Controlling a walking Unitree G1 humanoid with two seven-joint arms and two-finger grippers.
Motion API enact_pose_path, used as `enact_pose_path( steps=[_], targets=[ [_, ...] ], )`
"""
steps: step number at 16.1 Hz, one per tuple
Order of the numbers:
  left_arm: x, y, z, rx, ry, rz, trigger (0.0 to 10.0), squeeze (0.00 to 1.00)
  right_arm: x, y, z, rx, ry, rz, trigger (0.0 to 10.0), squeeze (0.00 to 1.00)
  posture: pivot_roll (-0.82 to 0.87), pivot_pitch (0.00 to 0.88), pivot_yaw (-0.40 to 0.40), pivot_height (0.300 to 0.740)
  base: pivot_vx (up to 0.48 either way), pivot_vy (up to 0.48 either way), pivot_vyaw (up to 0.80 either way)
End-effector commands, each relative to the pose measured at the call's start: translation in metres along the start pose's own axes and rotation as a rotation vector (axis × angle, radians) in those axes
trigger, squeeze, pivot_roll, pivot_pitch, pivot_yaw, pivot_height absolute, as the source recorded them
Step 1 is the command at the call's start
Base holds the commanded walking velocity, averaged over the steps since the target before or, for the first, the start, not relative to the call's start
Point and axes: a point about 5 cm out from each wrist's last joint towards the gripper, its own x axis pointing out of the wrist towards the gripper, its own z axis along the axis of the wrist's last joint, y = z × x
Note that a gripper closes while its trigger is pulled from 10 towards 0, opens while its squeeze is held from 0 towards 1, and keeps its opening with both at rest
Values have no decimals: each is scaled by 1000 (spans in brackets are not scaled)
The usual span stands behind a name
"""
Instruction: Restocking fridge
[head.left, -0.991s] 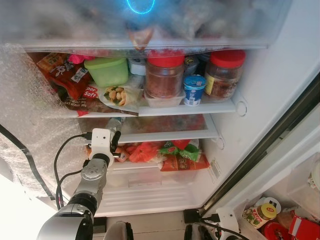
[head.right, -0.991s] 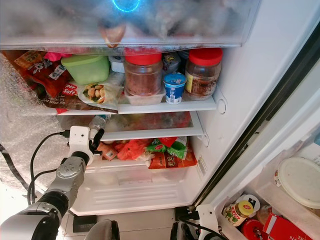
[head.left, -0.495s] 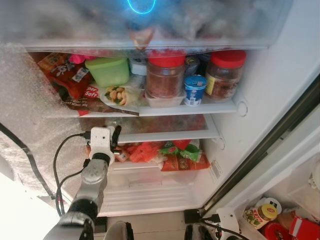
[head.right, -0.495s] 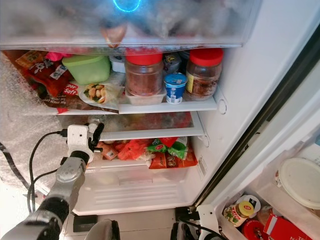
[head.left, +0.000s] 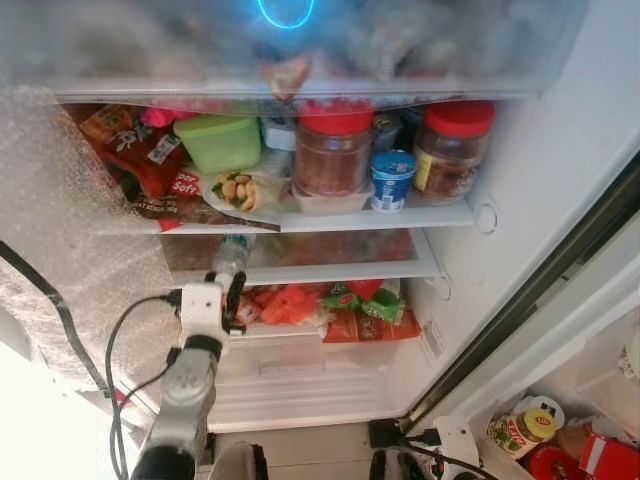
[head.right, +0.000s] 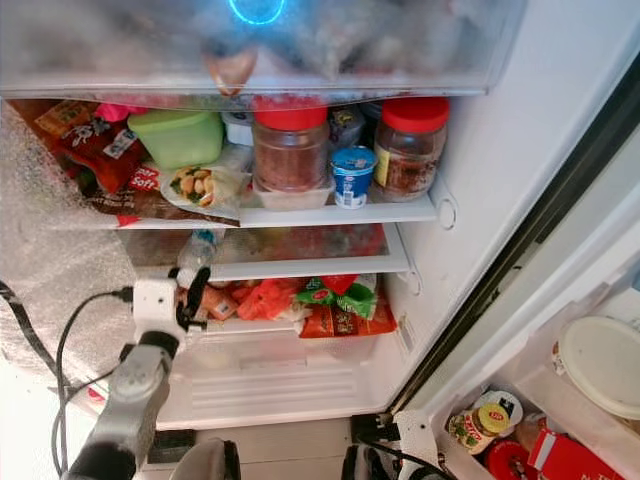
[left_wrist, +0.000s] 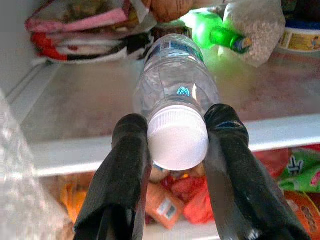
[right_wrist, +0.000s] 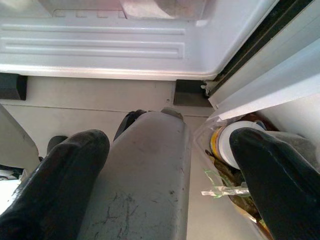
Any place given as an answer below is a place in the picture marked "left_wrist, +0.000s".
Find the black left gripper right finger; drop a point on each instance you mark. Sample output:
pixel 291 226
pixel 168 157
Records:
pixel 237 180

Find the clear plastic water bottle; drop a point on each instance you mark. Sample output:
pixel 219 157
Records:
pixel 175 140

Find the white fridge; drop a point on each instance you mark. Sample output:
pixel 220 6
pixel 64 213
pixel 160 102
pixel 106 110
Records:
pixel 12 50

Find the green snack packet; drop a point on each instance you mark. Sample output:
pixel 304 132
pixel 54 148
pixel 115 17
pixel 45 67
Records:
pixel 302 172

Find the tub yellow label blue lid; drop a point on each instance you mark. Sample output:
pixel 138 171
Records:
pixel 300 40

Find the clear plastic bag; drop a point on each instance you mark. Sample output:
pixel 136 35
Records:
pixel 22 187

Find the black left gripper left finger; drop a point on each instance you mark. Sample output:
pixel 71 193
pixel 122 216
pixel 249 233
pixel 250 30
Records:
pixel 120 175

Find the yellow orange packet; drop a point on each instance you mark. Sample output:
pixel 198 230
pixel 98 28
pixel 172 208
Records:
pixel 73 200

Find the red crinkled food bag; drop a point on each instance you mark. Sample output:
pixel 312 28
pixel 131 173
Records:
pixel 197 200

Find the white fridge shelf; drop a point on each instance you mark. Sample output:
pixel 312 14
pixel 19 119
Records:
pixel 87 105

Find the orange barcode food packet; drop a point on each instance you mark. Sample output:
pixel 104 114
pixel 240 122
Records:
pixel 165 207

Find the red white black packet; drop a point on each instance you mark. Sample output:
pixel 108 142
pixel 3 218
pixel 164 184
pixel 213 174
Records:
pixel 75 48

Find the green glass bottle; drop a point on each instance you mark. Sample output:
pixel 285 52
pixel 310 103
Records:
pixel 210 30

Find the clear bag of grains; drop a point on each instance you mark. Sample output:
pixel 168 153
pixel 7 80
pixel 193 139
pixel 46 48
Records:
pixel 260 27

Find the orange snack packet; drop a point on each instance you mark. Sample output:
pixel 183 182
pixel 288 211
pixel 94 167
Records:
pixel 307 215

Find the pink foil packet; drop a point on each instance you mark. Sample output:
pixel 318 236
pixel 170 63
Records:
pixel 87 21

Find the red snack packet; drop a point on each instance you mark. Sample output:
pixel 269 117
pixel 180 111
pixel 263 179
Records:
pixel 272 162

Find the brown round food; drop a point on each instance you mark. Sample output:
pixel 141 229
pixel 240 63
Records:
pixel 172 8

